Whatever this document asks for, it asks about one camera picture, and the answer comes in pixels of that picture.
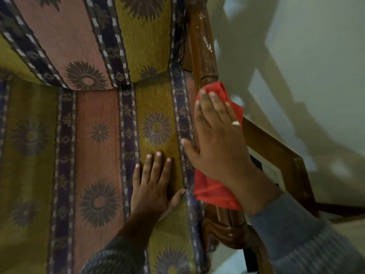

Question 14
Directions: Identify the brown wooden sofa armrest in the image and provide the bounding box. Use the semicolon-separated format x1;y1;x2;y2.
181;0;274;274

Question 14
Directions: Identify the wooden framed side table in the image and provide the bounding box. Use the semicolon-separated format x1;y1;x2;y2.
242;117;365;218

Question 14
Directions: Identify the person's right forearm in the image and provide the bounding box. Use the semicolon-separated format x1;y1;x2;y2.
228;170;365;274

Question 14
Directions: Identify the person's left forearm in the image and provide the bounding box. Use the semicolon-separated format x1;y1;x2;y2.
81;209;171;274

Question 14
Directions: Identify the person's left hand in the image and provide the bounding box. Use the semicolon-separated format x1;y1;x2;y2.
130;152;186;221

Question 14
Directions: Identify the patterned upholstered sofa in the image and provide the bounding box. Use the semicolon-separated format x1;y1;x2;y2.
0;0;274;274

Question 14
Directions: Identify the red cleaning cloth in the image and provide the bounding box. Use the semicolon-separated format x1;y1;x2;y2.
194;81;244;211

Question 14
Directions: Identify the person's right hand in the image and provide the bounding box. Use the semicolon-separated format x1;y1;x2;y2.
180;89;258;193

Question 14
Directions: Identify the patterned sofa back cushion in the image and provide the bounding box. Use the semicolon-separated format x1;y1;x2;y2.
0;0;184;92

